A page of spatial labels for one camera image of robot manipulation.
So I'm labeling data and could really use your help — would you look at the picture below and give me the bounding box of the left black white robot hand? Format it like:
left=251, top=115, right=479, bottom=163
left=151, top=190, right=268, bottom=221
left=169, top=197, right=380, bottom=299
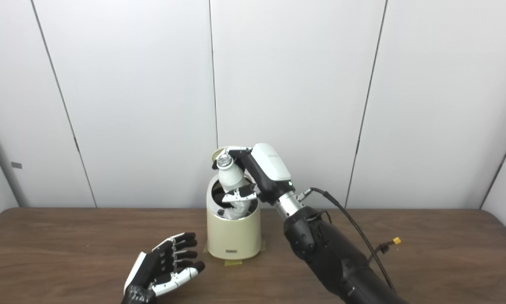
left=121, top=232, right=206, bottom=304

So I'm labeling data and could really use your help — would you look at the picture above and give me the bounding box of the small white plastic bottle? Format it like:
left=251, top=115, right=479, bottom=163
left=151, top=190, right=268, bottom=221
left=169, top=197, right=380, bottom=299
left=216, top=154, right=253, bottom=220

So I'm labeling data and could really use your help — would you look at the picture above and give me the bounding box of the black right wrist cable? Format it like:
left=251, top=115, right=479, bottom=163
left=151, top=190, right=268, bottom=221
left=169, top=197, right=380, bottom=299
left=297, top=187, right=399, bottom=292

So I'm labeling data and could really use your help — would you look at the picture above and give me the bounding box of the black cable with yellow plug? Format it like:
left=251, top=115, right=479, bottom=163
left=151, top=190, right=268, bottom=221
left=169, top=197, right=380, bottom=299
left=368, top=237, right=402, bottom=264

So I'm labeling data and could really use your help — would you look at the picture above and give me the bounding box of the cream-colored plastic bin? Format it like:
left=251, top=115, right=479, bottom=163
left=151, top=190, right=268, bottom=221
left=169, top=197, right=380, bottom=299
left=206, top=173, right=262, bottom=260

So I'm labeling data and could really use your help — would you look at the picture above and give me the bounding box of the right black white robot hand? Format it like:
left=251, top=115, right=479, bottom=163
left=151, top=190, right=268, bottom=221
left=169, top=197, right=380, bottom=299
left=212, top=143, right=298, bottom=206

